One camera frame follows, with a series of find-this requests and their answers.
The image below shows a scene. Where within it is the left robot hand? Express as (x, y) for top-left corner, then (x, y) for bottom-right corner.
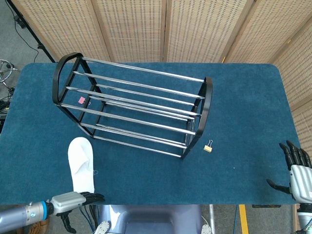
(49, 191), (106, 234)

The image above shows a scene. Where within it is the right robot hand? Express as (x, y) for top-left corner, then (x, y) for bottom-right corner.
(266, 140), (312, 204)

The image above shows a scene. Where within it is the white slipper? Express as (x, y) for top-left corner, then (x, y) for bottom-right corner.
(67, 137), (95, 195)

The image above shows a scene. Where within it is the black chrome-bar shoe rack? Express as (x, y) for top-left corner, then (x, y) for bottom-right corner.
(52, 52), (214, 160)

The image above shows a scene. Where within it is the yellow floor tape strip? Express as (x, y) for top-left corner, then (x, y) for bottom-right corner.
(238, 204), (249, 234)

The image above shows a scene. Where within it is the lavender robot torso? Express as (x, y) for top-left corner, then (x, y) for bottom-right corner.
(94, 204), (215, 234)

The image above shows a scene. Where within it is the blue carpet mat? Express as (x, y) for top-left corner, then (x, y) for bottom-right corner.
(0, 62), (312, 206)

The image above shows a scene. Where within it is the yellow binder clip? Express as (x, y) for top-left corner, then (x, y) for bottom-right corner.
(203, 139), (214, 154)

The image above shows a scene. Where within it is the chrome stool base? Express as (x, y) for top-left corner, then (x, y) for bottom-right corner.
(0, 59), (19, 91)

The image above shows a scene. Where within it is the black tripod stand pole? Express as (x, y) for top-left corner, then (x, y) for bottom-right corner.
(6, 0), (56, 63)

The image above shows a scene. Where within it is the woven bamboo folding screen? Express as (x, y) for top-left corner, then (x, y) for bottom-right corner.
(11, 0), (312, 156)

